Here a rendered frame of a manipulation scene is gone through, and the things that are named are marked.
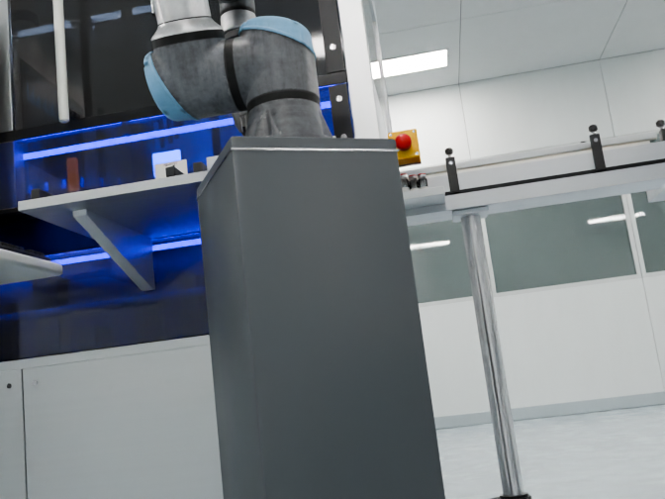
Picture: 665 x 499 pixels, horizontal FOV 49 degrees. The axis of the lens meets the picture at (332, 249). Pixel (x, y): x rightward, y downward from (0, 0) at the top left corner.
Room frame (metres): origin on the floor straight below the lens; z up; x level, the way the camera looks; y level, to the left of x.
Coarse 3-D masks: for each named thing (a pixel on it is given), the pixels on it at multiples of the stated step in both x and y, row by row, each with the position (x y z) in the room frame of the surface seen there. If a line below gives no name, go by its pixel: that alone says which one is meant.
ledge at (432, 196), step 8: (408, 192) 1.71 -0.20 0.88; (416, 192) 1.71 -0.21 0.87; (424, 192) 1.70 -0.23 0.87; (432, 192) 1.70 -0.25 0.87; (440, 192) 1.70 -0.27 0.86; (408, 200) 1.72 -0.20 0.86; (416, 200) 1.73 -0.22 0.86; (424, 200) 1.74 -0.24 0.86; (432, 200) 1.75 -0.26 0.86; (440, 200) 1.76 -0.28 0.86; (408, 208) 1.81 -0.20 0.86
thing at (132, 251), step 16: (80, 224) 1.49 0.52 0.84; (96, 224) 1.50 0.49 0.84; (112, 224) 1.58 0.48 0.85; (96, 240) 1.55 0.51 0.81; (112, 240) 1.57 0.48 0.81; (128, 240) 1.66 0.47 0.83; (144, 240) 1.75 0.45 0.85; (112, 256) 1.63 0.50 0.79; (128, 256) 1.65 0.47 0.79; (144, 256) 1.75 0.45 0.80; (128, 272) 1.70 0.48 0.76; (144, 272) 1.74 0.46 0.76; (144, 288) 1.78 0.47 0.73
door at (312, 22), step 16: (208, 0) 1.78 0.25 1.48; (256, 0) 1.76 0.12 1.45; (272, 0) 1.76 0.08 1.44; (288, 0) 1.75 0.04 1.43; (304, 0) 1.75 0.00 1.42; (336, 0) 1.74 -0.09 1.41; (256, 16) 1.76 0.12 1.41; (288, 16) 1.75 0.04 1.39; (304, 16) 1.75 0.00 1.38; (320, 32) 1.74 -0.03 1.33; (320, 48) 1.74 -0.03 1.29; (320, 64) 1.74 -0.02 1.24
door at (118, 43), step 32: (32, 0) 1.85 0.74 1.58; (64, 0) 1.84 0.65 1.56; (96, 0) 1.82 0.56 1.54; (128, 0) 1.81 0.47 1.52; (32, 32) 1.85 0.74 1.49; (64, 32) 1.84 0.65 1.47; (96, 32) 1.82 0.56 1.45; (128, 32) 1.81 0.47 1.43; (32, 64) 1.85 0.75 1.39; (96, 64) 1.82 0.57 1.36; (128, 64) 1.81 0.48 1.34; (32, 96) 1.85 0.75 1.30; (96, 96) 1.83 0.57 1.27; (128, 96) 1.81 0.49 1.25
